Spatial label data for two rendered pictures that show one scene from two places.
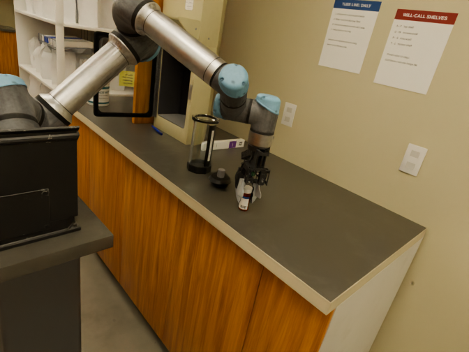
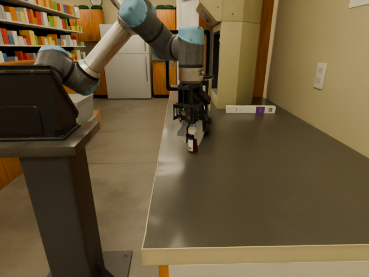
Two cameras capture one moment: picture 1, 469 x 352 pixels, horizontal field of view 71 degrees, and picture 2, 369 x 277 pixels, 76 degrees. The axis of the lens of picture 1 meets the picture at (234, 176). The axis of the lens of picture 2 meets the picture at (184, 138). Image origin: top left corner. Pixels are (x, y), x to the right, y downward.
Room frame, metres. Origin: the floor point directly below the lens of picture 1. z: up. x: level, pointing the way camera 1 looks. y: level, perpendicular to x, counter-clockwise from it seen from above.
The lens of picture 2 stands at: (0.45, -0.57, 1.28)
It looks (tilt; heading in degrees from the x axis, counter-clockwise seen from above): 21 degrees down; 45
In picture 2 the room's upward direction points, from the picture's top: straight up
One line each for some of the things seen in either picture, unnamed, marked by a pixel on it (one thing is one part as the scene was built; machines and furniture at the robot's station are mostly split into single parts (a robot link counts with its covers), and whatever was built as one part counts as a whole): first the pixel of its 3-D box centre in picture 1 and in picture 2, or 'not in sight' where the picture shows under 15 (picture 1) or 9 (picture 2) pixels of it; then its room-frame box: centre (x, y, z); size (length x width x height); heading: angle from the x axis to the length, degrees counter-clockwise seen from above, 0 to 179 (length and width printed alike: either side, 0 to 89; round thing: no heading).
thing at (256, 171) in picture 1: (255, 163); (189, 101); (0.97, -0.06, 1.12); 0.09 x 0.08 x 0.12; 18
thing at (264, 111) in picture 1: (264, 114); (190, 47); (0.98, -0.05, 1.28); 0.09 x 0.08 x 0.11; 88
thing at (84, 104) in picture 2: not in sight; (73, 109); (1.58, 2.74, 0.49); 0.60 x 0.42 x 0.33; 47
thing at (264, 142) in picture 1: (261, 139); (191, 75); (0.98, -0.06, 1.20); 0.08 x 0.08 x 0.05
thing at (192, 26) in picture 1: (168, 27); (207, 14); (1.62, 0.42, 1.46); 0.32 x 0.12 x 0.10; 47
